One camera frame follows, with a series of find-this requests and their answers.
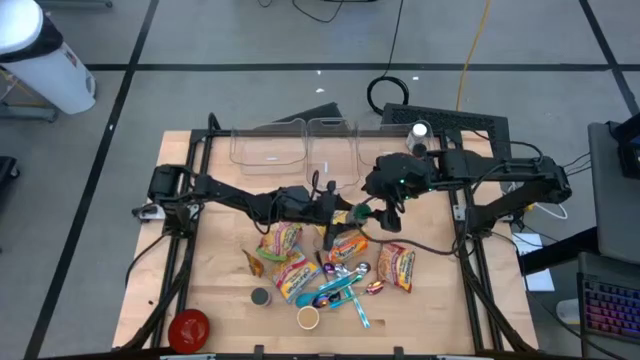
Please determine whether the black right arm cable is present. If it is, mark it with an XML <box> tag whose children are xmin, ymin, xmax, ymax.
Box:
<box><xmin>357</xmin><ymin>224</ymin><xmax>464</xmax><ymax>257</ymax></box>

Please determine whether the green edged ramen pack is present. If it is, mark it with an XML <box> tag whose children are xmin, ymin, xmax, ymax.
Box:
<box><xmin>255</xmin><ymin>221</ymin><xmax>304</xmax><ymax>263</ymax></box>

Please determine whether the clear plastic bin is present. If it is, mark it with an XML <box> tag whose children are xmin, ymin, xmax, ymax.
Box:
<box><xmin>355</xmin><ymin>118</ymin><xmax>439</xmax><ymax>180</ymax></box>
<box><xmin>305</xmin><ymin>116</ymin><xmax>362</xmax><ymax>197</ymax></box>
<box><xmin>229</xmin><ymin>117</ymin><xmax>308</xmax><ymax>177</ymax></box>

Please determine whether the grey stand base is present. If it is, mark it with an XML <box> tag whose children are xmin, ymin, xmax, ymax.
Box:
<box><xmin>0</xmin><ymin>99</ymin><xmax>59</xmax><ymax>124</ymax></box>

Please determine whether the yellow hanging cable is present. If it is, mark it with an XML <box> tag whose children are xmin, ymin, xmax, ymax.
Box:
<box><xmin>454</xmin><ymin>0</ymin><xmax>494</xmax><ymax>112</ymax></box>

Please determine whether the orange chicken ramen pack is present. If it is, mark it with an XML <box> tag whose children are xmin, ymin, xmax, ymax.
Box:
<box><xmin>327</xmin><ymin>229</ymin><xmax>371</xmax><ymax>265</ymax></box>

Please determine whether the small grey power box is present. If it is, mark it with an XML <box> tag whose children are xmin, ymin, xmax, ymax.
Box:
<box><xmin>131</xmin><ymin>201</ymin><xmax>167</xmax><ymax>223</ymax></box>

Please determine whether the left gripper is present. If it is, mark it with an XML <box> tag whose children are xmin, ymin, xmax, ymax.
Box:
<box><xmin>277</xmin><ymin>180</ymin><xmax>365</xmax><ymax>251</ymax></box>

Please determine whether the iridescent spoon dark handle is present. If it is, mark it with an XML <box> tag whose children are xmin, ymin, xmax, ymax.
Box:
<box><xmin>312</xmin><ymin>251</ymin><xmax>332</xmax><ymax>311</ymax></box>

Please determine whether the purple label spice jar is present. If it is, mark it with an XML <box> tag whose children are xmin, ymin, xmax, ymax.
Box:
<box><xmin>249</xmin><ymin>286</ymin><xmax>273</xmax><ymax>308</ymax></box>

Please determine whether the white cable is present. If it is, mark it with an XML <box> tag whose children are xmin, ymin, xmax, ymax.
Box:
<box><xmin>499</xmin><ymin>172</ymin><xmax>570</xmax><ymax>222</ymax></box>

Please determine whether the gold label sesame jar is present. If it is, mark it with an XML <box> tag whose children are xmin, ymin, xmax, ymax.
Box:
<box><xmin>295</xmin><ymin>305</ymin><xmax>322</xmax><ymax>332</ymax></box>

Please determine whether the black table frame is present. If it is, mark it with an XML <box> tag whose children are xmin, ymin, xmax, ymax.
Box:
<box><xmin>119</xmin><ymin>112</ymin><xmax>539</xmax><ymax>360</ymax></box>

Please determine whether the black floor cable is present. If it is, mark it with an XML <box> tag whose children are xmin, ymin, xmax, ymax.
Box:
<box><xmin>256</xmin><ymin>0</ymin><xmax>347</xmax><ymax>25</ymax></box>

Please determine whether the white computer mouse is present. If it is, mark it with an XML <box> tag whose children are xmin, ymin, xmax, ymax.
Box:
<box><xmin>555</xmin><ymin>298</ymin><xmax>582</xmax><ymax>327</ymax></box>

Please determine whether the white trash can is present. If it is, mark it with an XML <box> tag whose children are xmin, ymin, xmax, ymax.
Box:
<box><xmin>0</xmin><ymin>0</ymin><xmax>98</xmax><ymax>116</ymax></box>

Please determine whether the iridescent spoon purple bowl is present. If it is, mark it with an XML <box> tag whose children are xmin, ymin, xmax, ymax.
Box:
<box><xmin>322</xmin><ymin>261</ymin><xmax>359</xmax><ymax>304</ymax></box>

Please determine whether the black perforated panel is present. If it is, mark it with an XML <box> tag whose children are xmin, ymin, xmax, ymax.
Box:
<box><xmin>380</xmin><ymin>102</ymin><xmax>513</xmax><ymax>172</ymax></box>

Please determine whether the teal plastic spoon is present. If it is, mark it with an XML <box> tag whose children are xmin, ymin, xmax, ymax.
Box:
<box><xmin>294</xmin><ymin>273</ymin><xmax>362</xmax><ymax>310</ymax></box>

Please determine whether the black desk device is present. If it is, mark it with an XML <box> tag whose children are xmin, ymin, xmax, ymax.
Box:
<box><xmin>606</xmin><ymin>112</ymin><xmax>640</xmax><ymax>181</ymax></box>

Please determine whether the black left base cable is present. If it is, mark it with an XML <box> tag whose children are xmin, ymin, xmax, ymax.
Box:
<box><xmin>123</xmin><ymin>230</ymin><xmax>171</xmax><ymax>289</ymax></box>

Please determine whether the black coiled hanging cable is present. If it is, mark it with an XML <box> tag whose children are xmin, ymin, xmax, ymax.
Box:
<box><xmin>365</xmin><ymin>0</ymin><xmax>412</xmax><ymax>117</ymax></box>

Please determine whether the blue ramen noodle pack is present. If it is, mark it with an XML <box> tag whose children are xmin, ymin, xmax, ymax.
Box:
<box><xmin>268</xmin><ymin>246</ymin><xmax>324</xmax><ymax>305</ymax></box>

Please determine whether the green lid spice jar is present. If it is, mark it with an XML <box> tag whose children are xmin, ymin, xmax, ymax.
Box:
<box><xmin>348</xmin><ymin>202</ymin><xmax>375</xmax><ymax>227</ymax></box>

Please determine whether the black wedge panel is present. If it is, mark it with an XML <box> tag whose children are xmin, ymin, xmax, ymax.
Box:
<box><xmin>254</xmin><ymin>101</ymin><xmax>345</xmax><ymax>132</ymax></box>

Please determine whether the white paper sheet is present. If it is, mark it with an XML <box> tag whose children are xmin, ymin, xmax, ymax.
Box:
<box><xmin>523</xmin><ymin>267</ymin><xmax>557</xmax><ymax>293</ymax></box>
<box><xmin>511</xmin><ymin>232</ymin><xmax>544</xmax><ymax>257</ymax></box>

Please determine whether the yellow ramen noodle pack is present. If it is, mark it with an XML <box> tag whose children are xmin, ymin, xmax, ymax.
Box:
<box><xmin>314</xmin><ymin>209</ymin><xmax>352</xmax><ymax>240</ymax></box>

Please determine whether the red round lid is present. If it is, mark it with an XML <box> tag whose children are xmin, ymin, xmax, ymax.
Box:
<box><xmin>167</xmin><ymin>307</ymin><xmax>212</xmax><ymax>355</ymax></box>

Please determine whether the silver spoon teal handle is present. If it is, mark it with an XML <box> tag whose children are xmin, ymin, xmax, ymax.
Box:
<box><xmin>319</xmin><ymin>260</ymin><xmax>372</xmax><ymax>296</ymax></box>

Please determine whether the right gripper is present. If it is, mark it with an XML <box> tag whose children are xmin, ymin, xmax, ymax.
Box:
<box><xmin>368</xmin><ymin>192</ymin><xmax>407</xmax><ymax>234</ymax></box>

